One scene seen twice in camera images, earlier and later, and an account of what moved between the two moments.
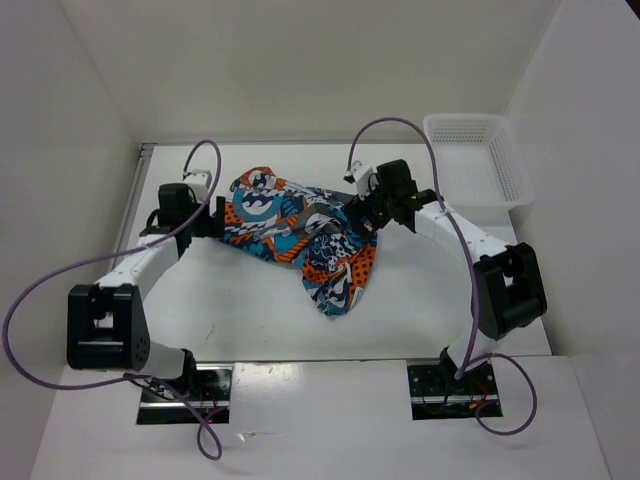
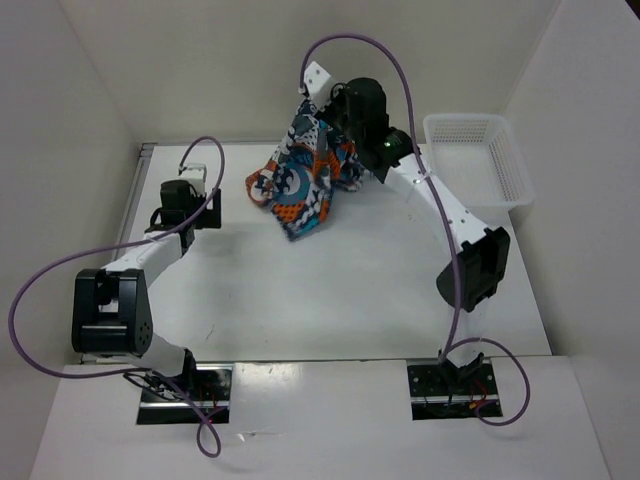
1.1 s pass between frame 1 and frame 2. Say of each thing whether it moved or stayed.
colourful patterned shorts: moved
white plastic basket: stayed
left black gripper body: stayed
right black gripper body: moved
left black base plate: stayed
